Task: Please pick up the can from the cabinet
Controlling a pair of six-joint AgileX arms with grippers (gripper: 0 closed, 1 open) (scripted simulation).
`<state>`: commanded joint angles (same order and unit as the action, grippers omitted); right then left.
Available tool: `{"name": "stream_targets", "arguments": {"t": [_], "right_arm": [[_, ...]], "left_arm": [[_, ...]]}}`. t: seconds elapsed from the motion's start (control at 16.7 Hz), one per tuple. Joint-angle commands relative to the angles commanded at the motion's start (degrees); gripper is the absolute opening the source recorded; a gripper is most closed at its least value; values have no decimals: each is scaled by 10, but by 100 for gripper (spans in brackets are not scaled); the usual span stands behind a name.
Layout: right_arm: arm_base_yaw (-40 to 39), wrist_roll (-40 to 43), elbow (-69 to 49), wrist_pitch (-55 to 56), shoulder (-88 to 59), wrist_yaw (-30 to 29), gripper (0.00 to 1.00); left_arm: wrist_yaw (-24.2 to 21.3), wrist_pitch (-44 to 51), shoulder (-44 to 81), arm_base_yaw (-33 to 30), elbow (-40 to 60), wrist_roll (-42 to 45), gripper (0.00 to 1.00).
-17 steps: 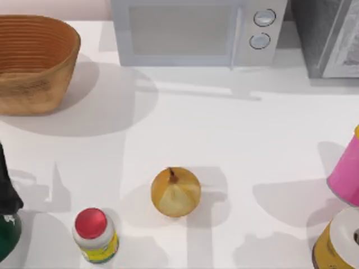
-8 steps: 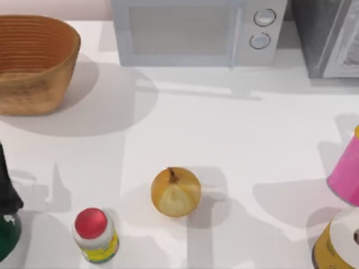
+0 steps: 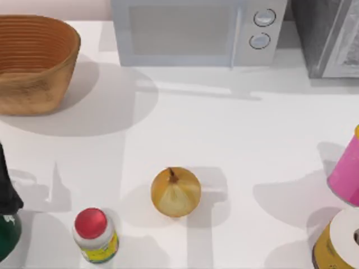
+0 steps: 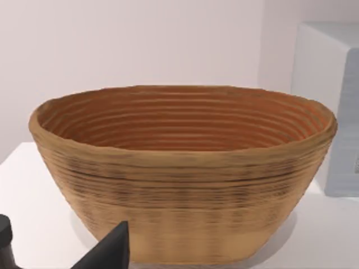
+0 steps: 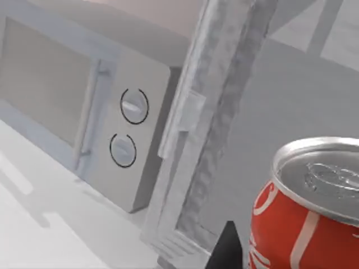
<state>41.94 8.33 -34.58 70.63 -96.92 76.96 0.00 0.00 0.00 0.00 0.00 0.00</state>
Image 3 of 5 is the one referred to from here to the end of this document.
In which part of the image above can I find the yellow onion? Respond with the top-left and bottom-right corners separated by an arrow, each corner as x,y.
150,166 -> 202,219

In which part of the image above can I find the microwave oven door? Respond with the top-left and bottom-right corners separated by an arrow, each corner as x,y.
110,0 -> 242,70

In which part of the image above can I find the pale microwave oven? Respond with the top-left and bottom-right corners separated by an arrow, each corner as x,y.
109,0 -> 288,70

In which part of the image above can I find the round microwave knob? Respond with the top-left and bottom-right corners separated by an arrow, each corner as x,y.
248,31 -> 271,50
253,8 -> 277,27

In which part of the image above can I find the red capped white bottle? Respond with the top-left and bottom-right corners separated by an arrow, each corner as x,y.
72,207 -> 119,265

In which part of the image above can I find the brown woven basket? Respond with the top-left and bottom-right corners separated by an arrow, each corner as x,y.
0,15 -> 81,116

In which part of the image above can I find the pink cup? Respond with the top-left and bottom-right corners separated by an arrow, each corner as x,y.
326,124 -> 359,207

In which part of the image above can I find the green bottle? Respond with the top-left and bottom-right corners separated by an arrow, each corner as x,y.
0,212 -> 22,262

